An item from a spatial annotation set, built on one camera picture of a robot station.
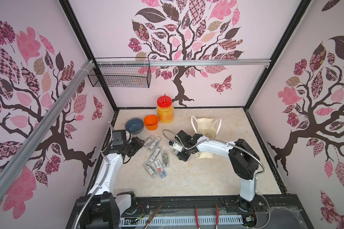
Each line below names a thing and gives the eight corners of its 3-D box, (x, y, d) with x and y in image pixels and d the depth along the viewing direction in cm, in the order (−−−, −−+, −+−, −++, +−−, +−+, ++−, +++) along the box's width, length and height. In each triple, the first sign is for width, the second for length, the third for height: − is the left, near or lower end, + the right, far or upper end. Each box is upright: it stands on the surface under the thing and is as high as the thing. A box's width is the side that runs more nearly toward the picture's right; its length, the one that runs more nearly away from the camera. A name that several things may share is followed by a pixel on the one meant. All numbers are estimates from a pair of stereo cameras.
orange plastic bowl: (144, 130, 107) (142, 126, 103) (146, 119, 114) (144, 114, 110) (157, 130, 107) (157, 126, 103) (158, 119, 114) (158, 114, 110)
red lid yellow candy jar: (158, 124, 111) (155, 106, 97) (159, 111, 120) (157, 94, 105) (174, 124, 111) (173, 106, 97) (174, 111, 120) (173, 94, 105)
